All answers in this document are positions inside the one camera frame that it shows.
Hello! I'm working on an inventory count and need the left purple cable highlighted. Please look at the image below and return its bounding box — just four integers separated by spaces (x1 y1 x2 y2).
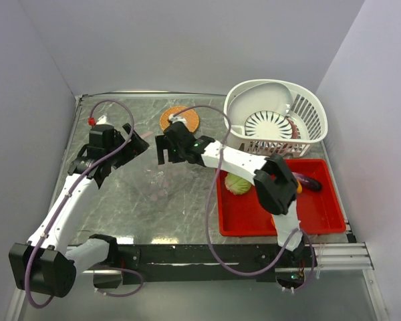
23 98 144 309

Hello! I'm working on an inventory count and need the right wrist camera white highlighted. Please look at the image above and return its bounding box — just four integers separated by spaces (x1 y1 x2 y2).
168 114 188 126

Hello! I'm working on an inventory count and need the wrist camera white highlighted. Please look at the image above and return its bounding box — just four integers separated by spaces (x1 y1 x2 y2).
168 114 188 126
88 115 112 127

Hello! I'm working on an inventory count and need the purple cable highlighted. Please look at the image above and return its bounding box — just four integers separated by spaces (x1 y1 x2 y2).
23 98 144 309
168 105 317 294

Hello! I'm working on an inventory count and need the dark red plate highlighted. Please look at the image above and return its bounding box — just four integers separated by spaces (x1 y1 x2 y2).
287 118 300 139

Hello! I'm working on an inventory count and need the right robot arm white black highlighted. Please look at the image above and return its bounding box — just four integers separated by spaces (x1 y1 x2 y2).
155 122 303 267

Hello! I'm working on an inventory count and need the purple eggplant toy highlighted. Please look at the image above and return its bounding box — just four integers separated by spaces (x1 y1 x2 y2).
293 172 322 192

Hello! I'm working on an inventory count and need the blue striped white plate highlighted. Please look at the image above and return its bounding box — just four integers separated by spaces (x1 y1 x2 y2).
244 110 292 140

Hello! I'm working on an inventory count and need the clear zip top bag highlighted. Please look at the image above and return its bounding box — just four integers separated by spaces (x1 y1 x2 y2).
128 131 184 203

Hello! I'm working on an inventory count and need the white plastic dish rack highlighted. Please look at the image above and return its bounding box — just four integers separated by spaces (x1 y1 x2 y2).
224 79 328 158

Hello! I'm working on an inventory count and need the green cabbage toy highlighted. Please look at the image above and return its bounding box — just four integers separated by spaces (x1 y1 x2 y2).
225 173 252 195

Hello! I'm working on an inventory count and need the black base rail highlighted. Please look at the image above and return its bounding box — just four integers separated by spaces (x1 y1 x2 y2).
88 244 317 282

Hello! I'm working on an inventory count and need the red plastic tray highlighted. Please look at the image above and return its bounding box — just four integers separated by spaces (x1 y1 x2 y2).
217 159 346 237

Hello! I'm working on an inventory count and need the aluminium frame rail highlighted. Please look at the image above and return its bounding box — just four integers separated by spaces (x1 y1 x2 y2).
313 243 374 271

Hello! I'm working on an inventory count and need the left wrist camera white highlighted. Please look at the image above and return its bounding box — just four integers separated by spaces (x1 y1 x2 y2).
88 115 112 127

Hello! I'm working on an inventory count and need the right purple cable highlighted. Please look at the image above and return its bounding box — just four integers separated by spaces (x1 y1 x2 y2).
168 105 317 294

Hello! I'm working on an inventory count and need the white oval plate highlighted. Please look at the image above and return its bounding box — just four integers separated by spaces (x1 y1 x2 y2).
225 80 293 125

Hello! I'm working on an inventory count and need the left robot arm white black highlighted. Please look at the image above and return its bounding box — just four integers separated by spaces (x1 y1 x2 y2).
9 124 149 298

